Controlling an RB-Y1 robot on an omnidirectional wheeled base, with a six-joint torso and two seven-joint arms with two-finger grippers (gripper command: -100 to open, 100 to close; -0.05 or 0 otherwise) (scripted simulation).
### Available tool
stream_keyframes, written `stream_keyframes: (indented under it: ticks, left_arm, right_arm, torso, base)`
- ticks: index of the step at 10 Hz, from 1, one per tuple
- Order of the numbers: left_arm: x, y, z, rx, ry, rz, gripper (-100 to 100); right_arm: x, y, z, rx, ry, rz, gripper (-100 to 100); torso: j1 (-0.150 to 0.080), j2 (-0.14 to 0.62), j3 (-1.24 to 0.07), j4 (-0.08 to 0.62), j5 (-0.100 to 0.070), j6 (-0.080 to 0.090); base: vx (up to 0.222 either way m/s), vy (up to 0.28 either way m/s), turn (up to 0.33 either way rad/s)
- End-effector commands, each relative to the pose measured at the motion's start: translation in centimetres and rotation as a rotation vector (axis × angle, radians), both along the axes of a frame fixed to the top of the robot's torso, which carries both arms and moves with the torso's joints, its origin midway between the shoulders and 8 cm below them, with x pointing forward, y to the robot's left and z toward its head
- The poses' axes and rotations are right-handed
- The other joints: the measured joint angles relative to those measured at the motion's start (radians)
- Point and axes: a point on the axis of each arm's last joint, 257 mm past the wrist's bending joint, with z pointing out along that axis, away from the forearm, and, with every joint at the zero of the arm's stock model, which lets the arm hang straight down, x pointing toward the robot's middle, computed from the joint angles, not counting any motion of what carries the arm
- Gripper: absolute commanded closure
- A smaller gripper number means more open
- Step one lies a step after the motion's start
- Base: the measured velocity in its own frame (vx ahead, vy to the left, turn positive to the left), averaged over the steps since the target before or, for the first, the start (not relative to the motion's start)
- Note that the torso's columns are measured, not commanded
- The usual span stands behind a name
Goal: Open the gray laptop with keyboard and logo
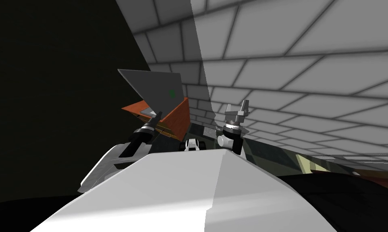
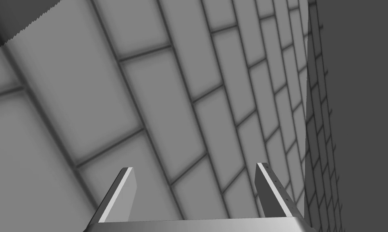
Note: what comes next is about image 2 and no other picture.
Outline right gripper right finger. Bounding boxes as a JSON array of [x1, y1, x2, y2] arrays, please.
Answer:
[[254, 162, 305, 218]]

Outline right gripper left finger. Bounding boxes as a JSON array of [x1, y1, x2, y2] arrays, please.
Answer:
[[88, 167, 138, 224]]

